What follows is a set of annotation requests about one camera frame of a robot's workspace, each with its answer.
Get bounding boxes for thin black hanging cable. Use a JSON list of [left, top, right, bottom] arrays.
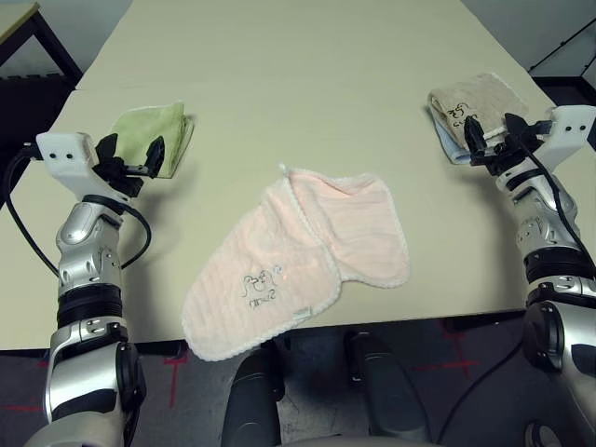
[[437, 332, 530, 447]]

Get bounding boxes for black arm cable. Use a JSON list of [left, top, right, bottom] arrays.
[[505, 119, 596, 280], [2, 146, 153, 280]]

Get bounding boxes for pink terry towel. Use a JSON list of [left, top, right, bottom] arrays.
[[180, 163, 413, 363]]

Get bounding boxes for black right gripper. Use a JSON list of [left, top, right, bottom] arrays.
[[464, 113, 536, 176]]

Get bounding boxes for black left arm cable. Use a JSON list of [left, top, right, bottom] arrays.
[[2, 146, 153, 280]]

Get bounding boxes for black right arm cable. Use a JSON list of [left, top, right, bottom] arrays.
[[505, 119, 596, 280]]

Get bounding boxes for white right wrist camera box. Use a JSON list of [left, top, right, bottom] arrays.
[[535, 105, 596, 176]]

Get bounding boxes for folded green towel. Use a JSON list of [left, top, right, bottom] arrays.
[[110, 101, 196, 181]]

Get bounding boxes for folded beige towel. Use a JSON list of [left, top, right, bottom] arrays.
[[427, 72, 532, 141]]

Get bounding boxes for black foam floor mats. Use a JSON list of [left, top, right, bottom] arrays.
[[0, 74, 78, 155]]

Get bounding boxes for grey robot torso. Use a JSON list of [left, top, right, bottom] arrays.
[[272, 432, 390, 447]]

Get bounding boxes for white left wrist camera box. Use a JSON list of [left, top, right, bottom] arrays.
[[35, 131, 131, 204]]

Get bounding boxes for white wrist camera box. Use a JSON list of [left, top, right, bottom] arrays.
[[35, 131, 131, 204], [535, 105, 596, 176]]

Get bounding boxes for grey round floor object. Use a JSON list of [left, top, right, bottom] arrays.
[[523, 420, 562, 447]]

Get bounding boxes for folded light blue towel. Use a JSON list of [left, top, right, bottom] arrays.
[[432, 109, 471, 165]]

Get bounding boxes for black metal frame stand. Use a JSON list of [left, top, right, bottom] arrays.
[[528, 16, 596, 108]]

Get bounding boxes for grey robot left leg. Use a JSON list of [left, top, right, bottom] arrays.
[[223, 346, 288, 447]]

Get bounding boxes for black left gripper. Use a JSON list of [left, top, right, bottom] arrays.
[[90, 132, 165, 202]]

